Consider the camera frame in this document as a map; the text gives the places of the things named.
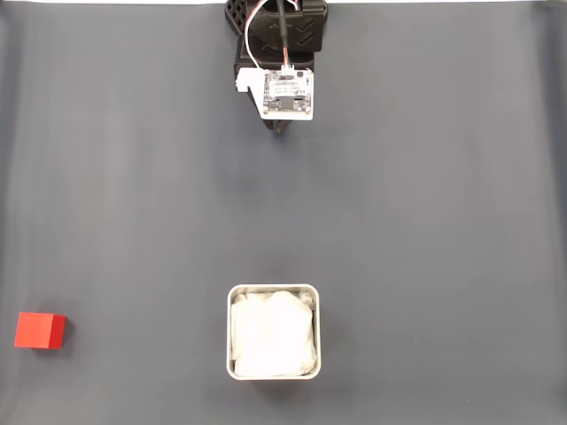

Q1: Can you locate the red cube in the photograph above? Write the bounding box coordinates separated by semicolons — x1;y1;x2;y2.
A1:
13;312;67;351

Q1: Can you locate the square open-top box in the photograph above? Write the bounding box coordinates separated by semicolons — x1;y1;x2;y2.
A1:
226;283;322;381

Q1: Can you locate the white crumpled tissue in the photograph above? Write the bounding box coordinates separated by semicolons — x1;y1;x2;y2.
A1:
229;290;318;377

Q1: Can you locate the red white servo wire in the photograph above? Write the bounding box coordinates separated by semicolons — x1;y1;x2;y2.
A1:
244;0;272;72

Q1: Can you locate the white camera circuit board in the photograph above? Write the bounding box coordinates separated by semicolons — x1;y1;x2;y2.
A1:
237;66;315;121

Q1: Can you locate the black camera cable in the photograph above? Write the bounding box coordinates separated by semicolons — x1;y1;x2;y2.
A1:
276;0;294;72

